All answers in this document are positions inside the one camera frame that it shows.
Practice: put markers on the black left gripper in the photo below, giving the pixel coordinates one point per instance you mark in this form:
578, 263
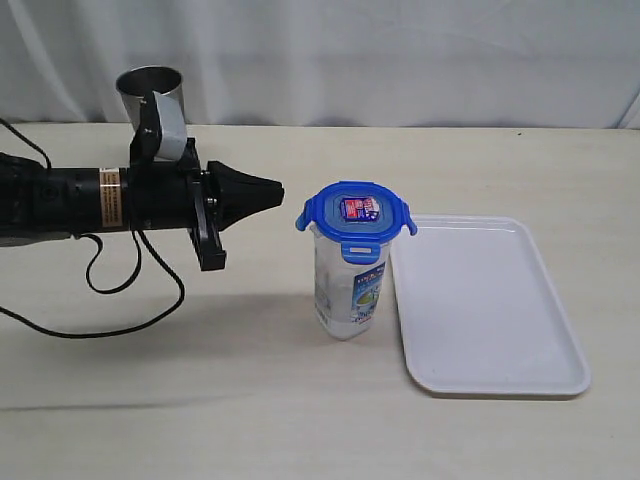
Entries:
165, 195

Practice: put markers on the blue plastic lid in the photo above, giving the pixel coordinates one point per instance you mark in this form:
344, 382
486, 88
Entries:
358, 217

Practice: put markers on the stainless steel cup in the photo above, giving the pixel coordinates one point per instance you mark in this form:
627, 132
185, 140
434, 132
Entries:
133, 85

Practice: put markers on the clear plastic jar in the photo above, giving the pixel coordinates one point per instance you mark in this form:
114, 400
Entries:
348, 279

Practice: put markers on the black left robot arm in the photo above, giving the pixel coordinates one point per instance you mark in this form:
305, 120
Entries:
40, 203

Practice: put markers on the white curtain backdrop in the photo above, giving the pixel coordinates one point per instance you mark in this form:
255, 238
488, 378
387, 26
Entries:
342, 63

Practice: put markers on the white plastic tray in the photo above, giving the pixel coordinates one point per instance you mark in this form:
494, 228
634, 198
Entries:
479, 315

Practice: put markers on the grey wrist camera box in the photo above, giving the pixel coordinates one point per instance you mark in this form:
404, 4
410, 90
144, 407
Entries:
172, 127

